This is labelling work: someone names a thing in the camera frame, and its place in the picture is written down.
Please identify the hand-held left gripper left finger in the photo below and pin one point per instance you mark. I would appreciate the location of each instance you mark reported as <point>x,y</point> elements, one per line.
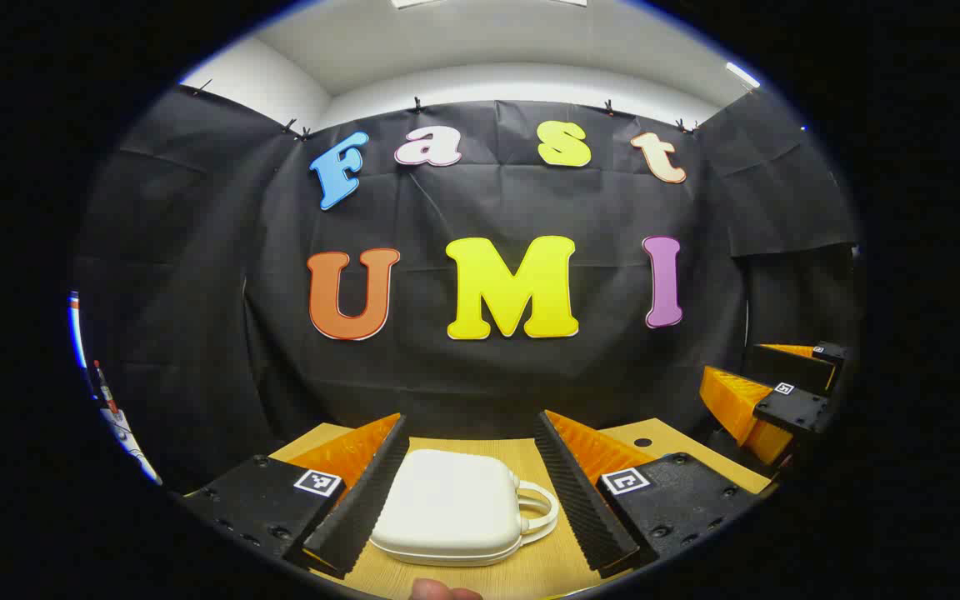
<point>363,508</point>

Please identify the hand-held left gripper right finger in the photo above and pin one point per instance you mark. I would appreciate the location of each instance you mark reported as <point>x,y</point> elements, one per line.
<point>580,508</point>

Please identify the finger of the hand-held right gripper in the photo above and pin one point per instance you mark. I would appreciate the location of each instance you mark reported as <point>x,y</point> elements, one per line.
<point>797,410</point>
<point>788,367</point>

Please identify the white hard-shell suitcase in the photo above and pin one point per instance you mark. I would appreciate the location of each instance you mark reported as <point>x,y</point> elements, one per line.
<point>455,508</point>

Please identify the white side table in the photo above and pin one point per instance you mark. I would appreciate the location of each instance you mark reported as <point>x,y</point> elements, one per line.
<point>126,437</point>

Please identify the red bottle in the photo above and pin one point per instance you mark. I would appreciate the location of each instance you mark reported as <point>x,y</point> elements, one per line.
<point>105,392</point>

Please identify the ceiling light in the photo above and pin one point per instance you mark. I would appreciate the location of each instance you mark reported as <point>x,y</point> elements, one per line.
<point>742,75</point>

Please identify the computer monitor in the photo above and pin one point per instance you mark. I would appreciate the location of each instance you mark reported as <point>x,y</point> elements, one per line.
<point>76,333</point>

